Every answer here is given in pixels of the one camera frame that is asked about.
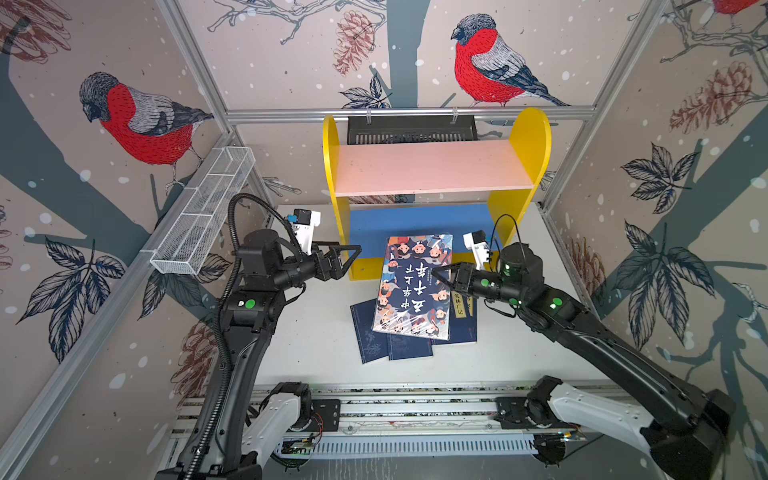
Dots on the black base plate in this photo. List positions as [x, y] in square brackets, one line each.
[325, 415]
[521, 413]

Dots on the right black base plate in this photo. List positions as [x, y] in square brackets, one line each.
[521, 413]

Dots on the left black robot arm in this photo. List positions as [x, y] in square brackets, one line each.
[225, 442]

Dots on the white wire mesh basket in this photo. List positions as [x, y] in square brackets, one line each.
[191, 237]

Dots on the yellow shelf with coloured boards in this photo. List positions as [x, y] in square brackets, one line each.
[508, 171]

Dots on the black round connector underneath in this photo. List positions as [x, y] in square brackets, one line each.
[550, 450]

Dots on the black slotted vent panel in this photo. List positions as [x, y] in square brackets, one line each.
[411, 129]

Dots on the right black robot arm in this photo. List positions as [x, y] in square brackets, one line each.
[681, 428]

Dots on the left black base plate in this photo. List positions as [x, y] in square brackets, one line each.
[325, 415]

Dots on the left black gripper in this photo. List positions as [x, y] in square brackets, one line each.
[337, 271]

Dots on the navy blue book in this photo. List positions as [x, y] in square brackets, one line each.
[408, 347]
[372, 345]
[463, 320]

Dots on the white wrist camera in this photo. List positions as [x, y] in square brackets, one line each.
[303, 223]
[476, 242]

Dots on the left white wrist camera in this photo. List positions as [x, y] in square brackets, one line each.
[303, 223]

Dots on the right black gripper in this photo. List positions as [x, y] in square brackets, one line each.
[439, 270]

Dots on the small green circuit board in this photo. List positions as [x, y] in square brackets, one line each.
[296, 448]

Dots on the aluminium mounting rail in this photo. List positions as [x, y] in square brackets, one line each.
[379, 411]

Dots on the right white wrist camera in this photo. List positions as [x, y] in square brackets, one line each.
[476, 242]

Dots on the illustrated colourful cover book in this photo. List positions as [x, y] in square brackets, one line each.
[411, 301]

